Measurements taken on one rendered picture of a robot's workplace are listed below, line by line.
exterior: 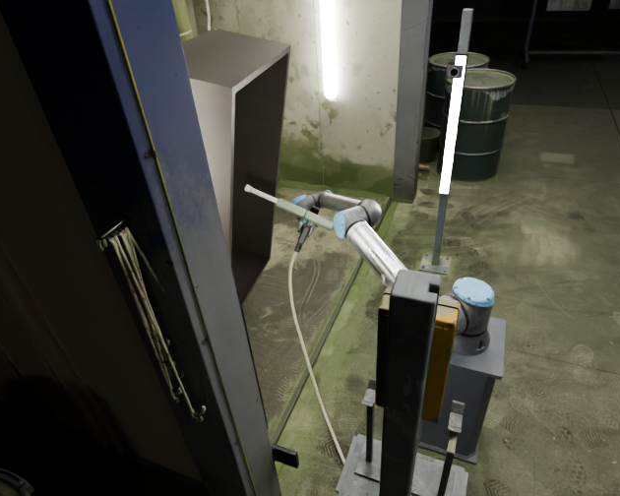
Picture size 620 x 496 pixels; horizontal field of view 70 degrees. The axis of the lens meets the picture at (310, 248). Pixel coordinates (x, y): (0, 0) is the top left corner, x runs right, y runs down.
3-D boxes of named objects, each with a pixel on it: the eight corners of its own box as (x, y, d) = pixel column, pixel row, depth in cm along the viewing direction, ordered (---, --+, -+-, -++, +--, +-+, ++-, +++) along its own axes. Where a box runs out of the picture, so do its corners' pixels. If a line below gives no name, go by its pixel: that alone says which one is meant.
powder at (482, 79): (444, 73, 404) (444, 71, 403) (506, 70, 396) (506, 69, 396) (451, 91, 361) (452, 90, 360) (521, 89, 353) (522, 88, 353)
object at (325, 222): (318, 261, 225) (337, 219, 223) (318, 262, 220) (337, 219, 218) (231, 221, 226) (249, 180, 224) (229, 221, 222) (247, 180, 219)
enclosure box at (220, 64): (162, 310, 220) (133, 64, 145) (216, 242, 266) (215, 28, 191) (227, 332, 216) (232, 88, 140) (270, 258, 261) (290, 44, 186)
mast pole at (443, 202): (431, 266, 317) (462, 10, 220) (432, 262, 321) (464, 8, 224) (438, 267, 315) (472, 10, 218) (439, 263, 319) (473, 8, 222)
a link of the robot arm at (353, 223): (470, 317, 155) (359, 196, 201) (431, 337, 150) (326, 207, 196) (460, 341, 166) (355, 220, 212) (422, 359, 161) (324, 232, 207)
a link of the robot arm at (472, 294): (497, 325, 170) (506, 291, 160) (463, 342, 165) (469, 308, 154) (468, 301, 182) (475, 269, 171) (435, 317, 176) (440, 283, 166)
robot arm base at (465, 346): (490, 326, 183) (495, 309, 177) (487, 361, 169) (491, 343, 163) (443, 316, 190) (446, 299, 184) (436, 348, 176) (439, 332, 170)
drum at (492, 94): (432, 158, 456) (442, 69, 404) (490, 157, 448) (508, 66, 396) (438, 185, 410) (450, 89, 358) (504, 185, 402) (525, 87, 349)
